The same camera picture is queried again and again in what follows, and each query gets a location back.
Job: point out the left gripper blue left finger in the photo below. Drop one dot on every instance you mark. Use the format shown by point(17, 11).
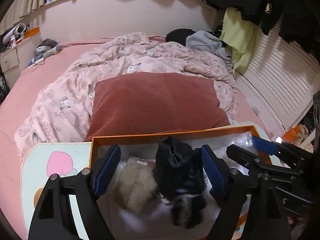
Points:
point(53, 219)

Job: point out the pink floral quilt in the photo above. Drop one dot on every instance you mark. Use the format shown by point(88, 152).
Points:
point(62, 110)

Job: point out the dark red pillow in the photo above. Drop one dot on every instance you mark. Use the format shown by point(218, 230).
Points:
point(146, 103)

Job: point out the yellow-green hanging cloth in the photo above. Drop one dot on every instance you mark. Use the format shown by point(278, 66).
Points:
point(239, 35)

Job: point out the white drawer cabinet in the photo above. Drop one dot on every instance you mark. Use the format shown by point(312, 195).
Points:
point(15, 60)

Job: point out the brown fur pompom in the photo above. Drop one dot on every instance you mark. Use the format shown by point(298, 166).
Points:
point(136, 185)

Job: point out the black garment on bed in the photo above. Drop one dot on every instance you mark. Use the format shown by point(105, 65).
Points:
point(179, 36)

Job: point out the orange bottle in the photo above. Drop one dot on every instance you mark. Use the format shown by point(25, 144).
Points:
point(291, 135)

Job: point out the black lace fabric bundle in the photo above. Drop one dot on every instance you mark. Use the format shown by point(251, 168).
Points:
point(180, 179)

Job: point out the clear plastic bag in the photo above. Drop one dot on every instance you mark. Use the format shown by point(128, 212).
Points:
point(243, 140)

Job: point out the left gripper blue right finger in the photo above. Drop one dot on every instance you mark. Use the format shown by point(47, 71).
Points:
point(266, 218)

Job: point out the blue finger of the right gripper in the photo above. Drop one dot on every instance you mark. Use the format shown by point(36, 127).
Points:
point(255, 162)
point(275, 146)

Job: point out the grey clothes pile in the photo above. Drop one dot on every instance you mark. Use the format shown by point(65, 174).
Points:
point(205, 41)

